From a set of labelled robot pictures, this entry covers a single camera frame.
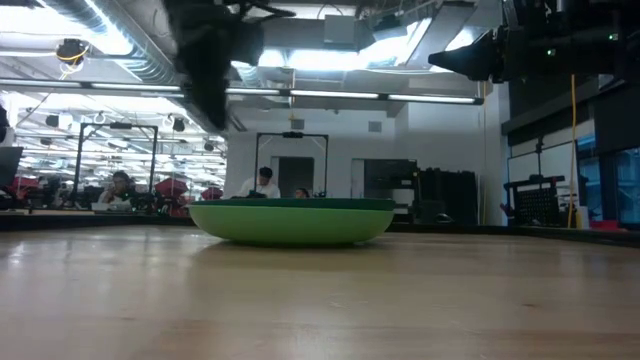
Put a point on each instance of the narrow black rig frame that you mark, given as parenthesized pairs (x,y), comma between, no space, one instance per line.
(292,134)

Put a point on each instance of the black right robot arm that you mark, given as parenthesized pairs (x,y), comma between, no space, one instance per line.
(590,45)

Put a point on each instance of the small grey wall vent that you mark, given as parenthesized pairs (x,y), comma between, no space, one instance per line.
(375,126)
(297,124)

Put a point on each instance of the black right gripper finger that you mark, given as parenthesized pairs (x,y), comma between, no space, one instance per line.
(470,60)

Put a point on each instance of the grey ceiling air unit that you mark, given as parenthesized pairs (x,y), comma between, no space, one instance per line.
(342,30)

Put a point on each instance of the black cabinet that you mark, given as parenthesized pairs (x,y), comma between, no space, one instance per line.
(447,197)

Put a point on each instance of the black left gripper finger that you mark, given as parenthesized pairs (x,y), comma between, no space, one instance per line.
(210,90)

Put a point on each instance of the light green plastic plate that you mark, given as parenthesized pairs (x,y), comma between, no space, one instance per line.
(292,227)

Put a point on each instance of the red chair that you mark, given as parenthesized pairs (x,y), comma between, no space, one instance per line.
(171,190)
(212,193)
(24,186)

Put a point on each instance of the red box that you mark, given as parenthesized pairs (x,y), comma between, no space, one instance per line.
(606,225)

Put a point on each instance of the white bottle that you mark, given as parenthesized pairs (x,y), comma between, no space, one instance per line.
(583,217)

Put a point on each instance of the long ceiling light bar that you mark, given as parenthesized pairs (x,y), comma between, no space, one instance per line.
(330,94)

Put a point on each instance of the dark shelf unit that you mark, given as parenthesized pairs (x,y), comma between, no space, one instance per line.
(390,175)

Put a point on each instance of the dark monitor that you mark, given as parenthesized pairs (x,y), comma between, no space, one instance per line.
(10,167)

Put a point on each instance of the dark door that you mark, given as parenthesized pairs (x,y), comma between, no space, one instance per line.
(296,172)

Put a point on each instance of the black hanging spotlight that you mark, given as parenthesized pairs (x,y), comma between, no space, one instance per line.
(209,146)
(178,125)
(52,121)

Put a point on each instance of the person in white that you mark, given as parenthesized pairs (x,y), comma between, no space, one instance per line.
(262,187)

